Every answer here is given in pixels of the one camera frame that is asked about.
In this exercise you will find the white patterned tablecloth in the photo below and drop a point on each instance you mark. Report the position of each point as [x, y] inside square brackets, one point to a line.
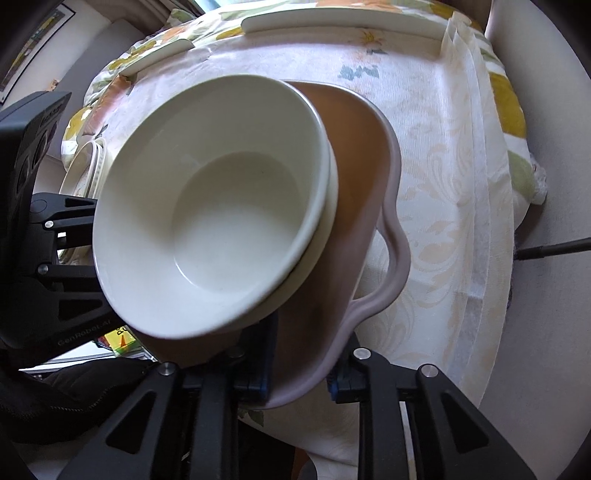
[438, 138]

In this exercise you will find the yellow green booklet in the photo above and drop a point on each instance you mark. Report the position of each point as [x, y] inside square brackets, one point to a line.
[122, 344]

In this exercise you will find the white thick-rimmed bowl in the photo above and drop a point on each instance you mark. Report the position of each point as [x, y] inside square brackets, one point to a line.
[330, 194]

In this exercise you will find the white shallow bowl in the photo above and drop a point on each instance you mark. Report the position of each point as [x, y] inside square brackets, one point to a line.
[207, 207]

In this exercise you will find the framed wall picture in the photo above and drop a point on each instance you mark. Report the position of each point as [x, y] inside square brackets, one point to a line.
[32, 50]

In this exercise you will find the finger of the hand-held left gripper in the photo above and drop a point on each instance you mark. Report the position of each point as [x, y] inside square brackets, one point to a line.
[69, 274]
[60, 207]

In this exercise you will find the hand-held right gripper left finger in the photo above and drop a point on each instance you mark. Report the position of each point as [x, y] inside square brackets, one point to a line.
[262, 383]

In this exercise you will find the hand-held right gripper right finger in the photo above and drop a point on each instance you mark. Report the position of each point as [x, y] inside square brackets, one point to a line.
[339, 387]

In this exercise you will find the patterned white plate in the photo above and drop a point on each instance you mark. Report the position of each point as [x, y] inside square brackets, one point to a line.
[76, 173]

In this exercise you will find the white ribbed plate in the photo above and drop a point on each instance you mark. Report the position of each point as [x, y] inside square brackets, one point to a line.
[98, 161]

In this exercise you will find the white plate left far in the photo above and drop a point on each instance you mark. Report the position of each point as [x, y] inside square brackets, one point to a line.
[157, 56]

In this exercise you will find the white plate far edge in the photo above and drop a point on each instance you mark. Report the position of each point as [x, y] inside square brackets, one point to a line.
[341, 28]

